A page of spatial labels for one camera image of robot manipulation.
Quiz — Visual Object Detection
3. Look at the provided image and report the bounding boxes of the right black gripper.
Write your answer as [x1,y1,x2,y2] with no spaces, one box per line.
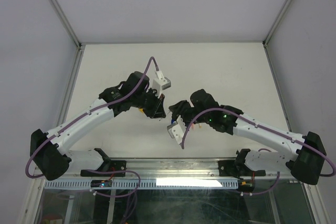
[168,101,211,132]

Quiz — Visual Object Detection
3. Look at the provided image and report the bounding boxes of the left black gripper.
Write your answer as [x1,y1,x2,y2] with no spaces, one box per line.
[132,88,166,120]

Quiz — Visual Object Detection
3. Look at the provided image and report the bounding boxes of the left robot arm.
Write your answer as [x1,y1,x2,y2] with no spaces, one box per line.
[30,71,171,180]

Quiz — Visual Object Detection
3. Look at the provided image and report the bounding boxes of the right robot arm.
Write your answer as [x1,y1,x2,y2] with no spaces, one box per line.
[167,89,326,185]

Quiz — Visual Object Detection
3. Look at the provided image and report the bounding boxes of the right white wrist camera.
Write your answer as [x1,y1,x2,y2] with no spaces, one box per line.
[167,118,192,149]

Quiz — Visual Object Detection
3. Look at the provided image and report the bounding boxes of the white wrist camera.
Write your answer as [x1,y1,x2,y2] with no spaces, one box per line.
[152,70,171,98]
[167,118,192,149]

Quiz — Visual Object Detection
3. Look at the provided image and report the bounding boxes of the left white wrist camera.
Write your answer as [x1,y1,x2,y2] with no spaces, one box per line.
[152,70,171,98]

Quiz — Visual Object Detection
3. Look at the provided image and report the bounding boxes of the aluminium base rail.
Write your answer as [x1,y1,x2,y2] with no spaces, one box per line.
[34,157,314,183]

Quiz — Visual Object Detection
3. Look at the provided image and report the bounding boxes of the perforated cable duct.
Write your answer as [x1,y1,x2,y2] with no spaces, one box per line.
[44,177,238,190]

